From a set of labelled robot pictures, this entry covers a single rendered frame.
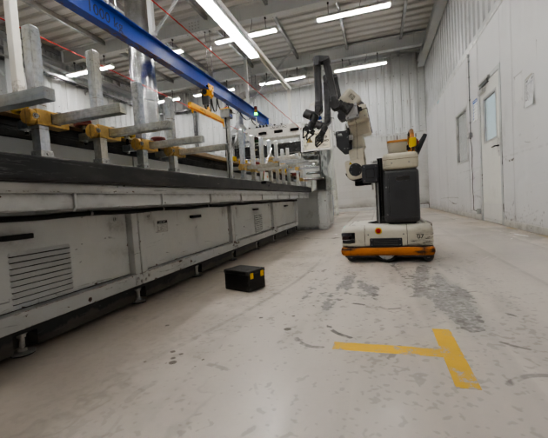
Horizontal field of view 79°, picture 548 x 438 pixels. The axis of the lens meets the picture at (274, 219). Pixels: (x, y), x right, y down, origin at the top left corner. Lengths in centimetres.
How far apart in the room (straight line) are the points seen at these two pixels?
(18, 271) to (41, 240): 15
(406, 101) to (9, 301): 1156
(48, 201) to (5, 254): 29
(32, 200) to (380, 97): 1142
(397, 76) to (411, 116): 136
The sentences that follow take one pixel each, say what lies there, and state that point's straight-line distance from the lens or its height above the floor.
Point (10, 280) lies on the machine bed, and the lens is 156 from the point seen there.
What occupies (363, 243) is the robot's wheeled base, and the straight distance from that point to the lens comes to 264.
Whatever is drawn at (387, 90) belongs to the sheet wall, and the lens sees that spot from 1221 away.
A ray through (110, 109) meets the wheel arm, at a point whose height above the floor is 83.
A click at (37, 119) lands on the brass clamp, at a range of 135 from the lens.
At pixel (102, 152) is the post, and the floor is 75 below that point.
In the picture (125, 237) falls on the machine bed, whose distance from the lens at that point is 194.
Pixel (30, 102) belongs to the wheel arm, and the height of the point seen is 79.
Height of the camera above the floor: 51
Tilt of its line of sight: 3 degrees down
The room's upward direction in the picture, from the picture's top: 4 degrees counter-clockwise
